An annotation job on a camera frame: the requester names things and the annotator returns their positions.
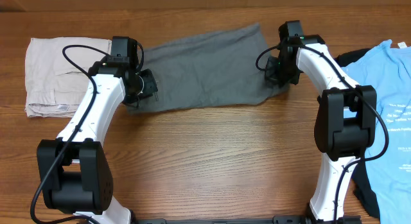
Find grey shorts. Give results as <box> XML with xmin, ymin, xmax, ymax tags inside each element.
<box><xmin>127</xmin><ymin>24</ymin><xmax>289</xmax><ymax>114</ymax></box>

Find beige shorts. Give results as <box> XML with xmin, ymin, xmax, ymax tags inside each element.
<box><xmin>25</xmin><ymin>37</ymin><xmax>112</xmax><ymax>117</ymax></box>

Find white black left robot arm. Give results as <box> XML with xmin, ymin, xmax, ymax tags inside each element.
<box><xmin>30</xmin><ymin>56</ymin><xmax>158</xmax><ymax>223</ymax></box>

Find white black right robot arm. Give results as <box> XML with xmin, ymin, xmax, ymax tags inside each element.
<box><xmin>264</xmin><ymin>33</ymin><xmax>379</xmax><ymax>223</ymax></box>

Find black garment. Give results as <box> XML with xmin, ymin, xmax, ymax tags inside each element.
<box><xmin>335</xmin><ymin>48</ymin><xmax>380</xmax><ymax>219</ymax></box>

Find light blue t-shirt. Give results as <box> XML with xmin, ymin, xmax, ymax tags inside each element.
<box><xmin>343</xmin><ymin>40</ymin><xmax>410</xmax><ymax>223</ymax></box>

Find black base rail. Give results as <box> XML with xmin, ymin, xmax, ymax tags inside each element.
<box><xmin>131</xmin><ymin>215</ymin><xmax>362</xmax><ymax>224</ymax></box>

